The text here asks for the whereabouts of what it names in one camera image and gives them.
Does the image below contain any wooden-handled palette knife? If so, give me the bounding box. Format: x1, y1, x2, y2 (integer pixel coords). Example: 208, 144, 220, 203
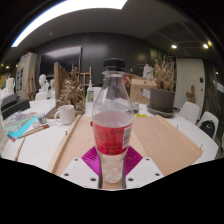
17, 123, 50, 139

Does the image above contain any wooden easel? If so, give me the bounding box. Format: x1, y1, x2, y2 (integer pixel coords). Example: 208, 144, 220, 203
78, 66, 93, 88
27, 68, 37, 101

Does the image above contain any brown cardboard box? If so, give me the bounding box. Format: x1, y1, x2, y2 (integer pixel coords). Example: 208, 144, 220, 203
129, 77, 157, 106

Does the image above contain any white canvas stack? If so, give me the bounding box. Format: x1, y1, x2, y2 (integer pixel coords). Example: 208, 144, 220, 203
0, 114, 8, 156

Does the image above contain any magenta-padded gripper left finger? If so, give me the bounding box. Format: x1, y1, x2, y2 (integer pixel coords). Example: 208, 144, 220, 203
60, 146, 103, 189

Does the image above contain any black flat box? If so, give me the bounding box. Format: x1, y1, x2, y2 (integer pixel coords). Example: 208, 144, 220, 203
0, 93, 31, 120

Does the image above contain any small glass cup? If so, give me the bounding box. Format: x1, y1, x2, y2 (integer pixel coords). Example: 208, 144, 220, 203
131, 101, 140, 114

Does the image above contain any small white-lidded jar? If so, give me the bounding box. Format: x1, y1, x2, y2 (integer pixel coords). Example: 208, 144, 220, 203
37, 112, 48, 126

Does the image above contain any white chair with black bag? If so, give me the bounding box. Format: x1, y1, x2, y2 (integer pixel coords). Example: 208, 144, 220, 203
196, 111, 220, 140

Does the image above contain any red box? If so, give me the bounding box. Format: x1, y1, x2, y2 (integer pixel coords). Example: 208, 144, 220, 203
123, 73, 136, 87

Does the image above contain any golden brown figure sculpture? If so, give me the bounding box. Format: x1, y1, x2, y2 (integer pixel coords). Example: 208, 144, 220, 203
45, 61, 87, 120

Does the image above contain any long ceiling light strip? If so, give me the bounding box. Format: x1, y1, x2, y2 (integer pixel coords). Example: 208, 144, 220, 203
10, 0, 129, 48

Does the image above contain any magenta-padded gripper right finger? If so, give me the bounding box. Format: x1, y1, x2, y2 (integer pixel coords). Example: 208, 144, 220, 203
121, 146, 165, 189

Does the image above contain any thin wooden stick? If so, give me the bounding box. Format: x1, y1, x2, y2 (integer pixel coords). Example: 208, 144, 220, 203
13, 136, 28, 163

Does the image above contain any black wall screen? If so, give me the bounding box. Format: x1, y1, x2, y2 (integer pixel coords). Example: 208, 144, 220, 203
39, 45, 83, 78

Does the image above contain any green-labelled clear bottle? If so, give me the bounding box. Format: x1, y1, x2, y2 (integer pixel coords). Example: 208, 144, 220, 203
86, 79, 95, 103

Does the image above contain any dried plant in grey pot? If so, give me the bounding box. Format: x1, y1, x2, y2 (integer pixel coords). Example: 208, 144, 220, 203
146, 54, 178, 118

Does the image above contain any wooden mannequin figure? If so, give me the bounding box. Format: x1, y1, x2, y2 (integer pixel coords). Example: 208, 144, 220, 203
185, 84, 197, 104

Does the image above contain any clear plastic bottle red label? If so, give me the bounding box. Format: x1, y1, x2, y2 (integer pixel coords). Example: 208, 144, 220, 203
91, 58, 135, 184

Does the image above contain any white ceramic mug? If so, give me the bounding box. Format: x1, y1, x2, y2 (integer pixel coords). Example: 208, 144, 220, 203
53, 104, 76, 126

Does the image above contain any white plaster statue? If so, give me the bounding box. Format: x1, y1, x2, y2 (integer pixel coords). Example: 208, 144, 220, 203
142, 63, 155, 81

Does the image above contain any white cabinet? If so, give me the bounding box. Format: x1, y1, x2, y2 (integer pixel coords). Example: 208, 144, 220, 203
15, 51, 38, 101

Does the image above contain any white plaster bust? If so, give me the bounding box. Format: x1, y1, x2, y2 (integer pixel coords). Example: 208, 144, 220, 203
48, 78, 56, 99
37, 73, 50, 94

